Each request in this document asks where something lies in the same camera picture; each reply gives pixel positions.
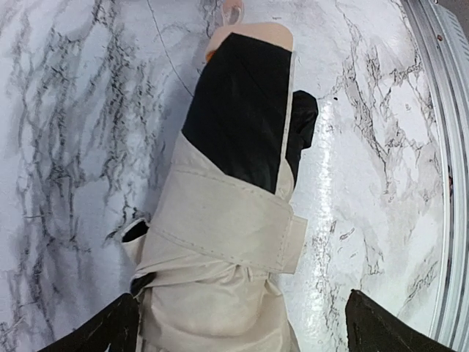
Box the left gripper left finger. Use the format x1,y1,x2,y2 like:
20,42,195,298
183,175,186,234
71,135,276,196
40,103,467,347
40,293,139,352

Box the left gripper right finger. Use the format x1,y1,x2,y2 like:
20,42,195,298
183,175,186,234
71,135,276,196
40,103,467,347
345,290,453,352

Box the beige folding umbrella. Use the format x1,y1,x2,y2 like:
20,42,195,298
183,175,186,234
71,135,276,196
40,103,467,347
122,1,318,351

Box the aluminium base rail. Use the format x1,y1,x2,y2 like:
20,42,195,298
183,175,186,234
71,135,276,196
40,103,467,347
402,1,468,351

